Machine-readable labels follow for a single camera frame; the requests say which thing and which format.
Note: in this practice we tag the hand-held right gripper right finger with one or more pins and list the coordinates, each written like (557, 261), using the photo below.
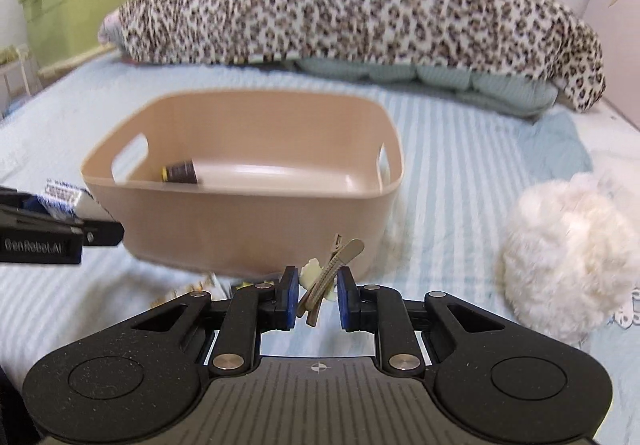
(344, 297)

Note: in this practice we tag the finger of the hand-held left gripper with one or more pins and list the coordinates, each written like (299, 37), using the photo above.
(95, 231)

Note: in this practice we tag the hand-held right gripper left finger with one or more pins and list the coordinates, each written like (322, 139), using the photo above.
(288, 295)

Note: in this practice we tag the beige hair clip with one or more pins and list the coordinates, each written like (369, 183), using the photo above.
(325, 270)

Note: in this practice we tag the white blue labelled packet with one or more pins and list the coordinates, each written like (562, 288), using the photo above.
(62, 197)

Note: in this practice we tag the dark brown small bottle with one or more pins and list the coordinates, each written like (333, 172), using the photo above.
(181, 172)

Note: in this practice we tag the beige plastic basket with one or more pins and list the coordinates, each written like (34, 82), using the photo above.
(240, 175)

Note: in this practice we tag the white small rack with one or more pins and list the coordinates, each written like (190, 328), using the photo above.
(12, 75)

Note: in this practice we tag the green plastic storage box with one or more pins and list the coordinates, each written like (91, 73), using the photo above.
(85, 10)

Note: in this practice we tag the white fluffy plush ball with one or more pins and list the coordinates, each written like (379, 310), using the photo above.
(565, 255)

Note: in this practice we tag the light green quilt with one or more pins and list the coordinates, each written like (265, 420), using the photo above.
(450, 80)

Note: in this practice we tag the leopard print blanket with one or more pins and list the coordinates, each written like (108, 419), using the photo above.
(360, 10)

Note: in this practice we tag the white board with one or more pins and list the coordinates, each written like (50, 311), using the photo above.
(615, 20)

